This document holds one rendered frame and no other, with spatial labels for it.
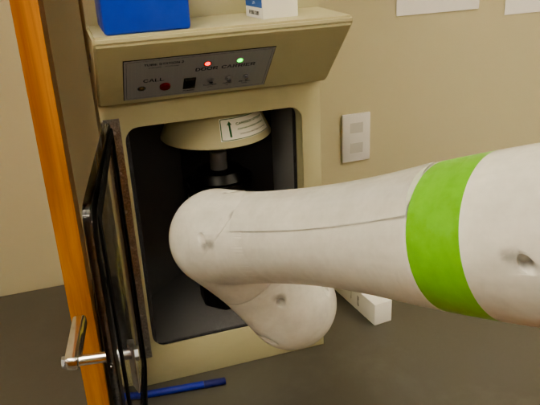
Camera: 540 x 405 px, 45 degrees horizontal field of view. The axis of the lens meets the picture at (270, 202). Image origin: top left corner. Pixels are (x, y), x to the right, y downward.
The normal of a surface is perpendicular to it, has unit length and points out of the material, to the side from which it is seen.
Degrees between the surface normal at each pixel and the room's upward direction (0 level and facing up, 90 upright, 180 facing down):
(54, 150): 90
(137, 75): 135
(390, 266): 97
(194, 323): 0
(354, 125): 90
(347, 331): 0
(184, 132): 66
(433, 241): 77
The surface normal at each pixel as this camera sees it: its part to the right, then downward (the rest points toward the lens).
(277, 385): -0.04, -0.92
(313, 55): 0.25, 0.90
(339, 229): -0.83, -0.12
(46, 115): 0.31, 0.36
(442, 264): -0.78, 0.28
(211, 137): -0.04, -0.01
